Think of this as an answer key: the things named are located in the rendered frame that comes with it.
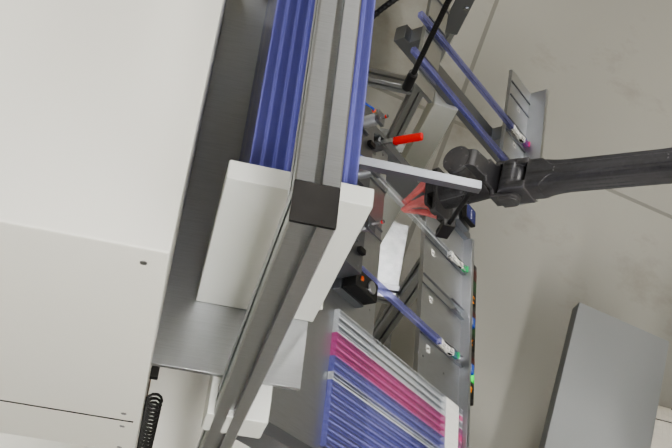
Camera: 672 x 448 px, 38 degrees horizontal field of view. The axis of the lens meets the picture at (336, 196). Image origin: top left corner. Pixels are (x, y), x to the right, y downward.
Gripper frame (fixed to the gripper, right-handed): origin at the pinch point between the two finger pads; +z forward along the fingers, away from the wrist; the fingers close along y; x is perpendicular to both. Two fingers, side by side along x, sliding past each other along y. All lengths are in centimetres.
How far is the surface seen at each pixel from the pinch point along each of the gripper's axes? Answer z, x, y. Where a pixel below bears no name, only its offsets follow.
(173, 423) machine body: 48, -7, 42
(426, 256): 1.8, 11.5, 5.5
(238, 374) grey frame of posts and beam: -23, -64, 64
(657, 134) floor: -5, 148, -111
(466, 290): 2.3, 29.4, 5.0
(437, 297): 2.3, 17.5, 12.2
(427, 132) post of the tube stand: 11.6, 23.5, -37.5
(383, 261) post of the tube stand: 58, 75, -37
